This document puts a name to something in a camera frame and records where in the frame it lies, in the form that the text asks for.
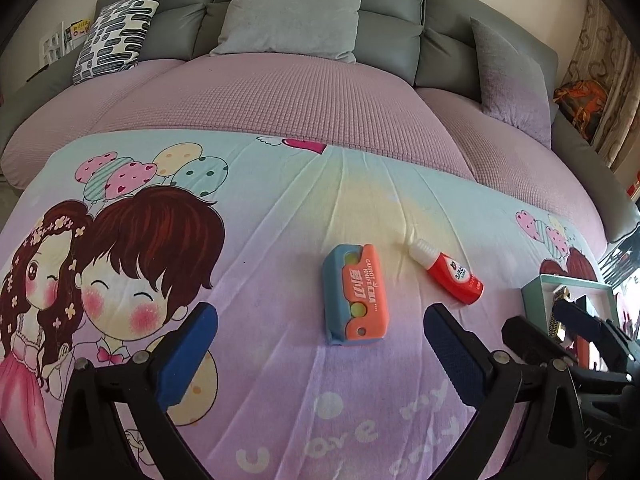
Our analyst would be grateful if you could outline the shallow teal cardboard box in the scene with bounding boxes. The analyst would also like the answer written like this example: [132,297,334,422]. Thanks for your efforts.
[520,274,621,341]

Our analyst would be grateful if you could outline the white magazine holder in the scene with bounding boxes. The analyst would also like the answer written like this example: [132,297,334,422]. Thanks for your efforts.
[40,20,93,66]

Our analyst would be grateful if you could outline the grey lilac pillow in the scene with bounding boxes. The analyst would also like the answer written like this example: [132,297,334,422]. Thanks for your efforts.
[470,17,553,148]

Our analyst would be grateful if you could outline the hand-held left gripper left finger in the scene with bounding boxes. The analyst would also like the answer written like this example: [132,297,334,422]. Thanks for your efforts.
[54,301,219,480]

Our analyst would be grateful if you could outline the bronze patterned metal block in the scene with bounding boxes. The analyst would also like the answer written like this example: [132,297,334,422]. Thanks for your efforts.
[550,285,576,338]

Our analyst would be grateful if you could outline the grey sofa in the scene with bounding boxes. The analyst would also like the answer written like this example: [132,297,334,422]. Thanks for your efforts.
[0,0,640,246]

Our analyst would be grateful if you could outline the black and white patterned pillow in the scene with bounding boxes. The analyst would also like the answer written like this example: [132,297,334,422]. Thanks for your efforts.
[72,0,168,86]

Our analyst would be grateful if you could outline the printed cartoon blanket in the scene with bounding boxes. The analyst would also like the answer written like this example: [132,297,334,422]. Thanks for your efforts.
[0,127,640,480]

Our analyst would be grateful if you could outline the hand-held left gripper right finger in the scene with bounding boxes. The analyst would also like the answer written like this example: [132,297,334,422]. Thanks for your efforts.
[423,302,590,480]

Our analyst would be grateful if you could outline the mauve textured sofa cover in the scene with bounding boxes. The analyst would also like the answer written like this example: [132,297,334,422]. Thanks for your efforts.
[0,52,608,261]

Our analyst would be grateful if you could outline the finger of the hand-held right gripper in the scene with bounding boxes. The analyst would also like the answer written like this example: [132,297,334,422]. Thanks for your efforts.
[501,316,581,376]
[552,297,640,361]

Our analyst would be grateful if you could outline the orange packet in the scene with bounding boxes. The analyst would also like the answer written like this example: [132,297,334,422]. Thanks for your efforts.
[322,243,389,347]

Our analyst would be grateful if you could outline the red glue bottle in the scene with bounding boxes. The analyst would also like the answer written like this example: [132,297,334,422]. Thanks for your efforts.
[409,238,485,306]

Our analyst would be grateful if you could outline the beige patterned curtain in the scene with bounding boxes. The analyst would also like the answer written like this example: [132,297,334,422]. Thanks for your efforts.
[560,0,640,171]

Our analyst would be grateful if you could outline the orange bag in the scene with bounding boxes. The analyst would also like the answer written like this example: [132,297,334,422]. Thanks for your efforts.
[552,80,608,138]

